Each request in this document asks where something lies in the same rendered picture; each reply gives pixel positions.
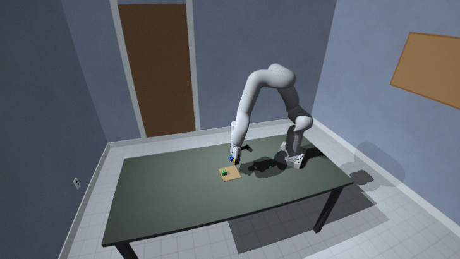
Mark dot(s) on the tan flat mat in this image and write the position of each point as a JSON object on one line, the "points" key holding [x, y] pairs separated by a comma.
{"points": [[231, 173]]}

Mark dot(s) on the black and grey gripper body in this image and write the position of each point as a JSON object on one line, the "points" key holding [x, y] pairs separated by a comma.
{"points": [[235, 151]]}

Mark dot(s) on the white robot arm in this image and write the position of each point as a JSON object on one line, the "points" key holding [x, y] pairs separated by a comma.
{"points": [[284, 83]]}

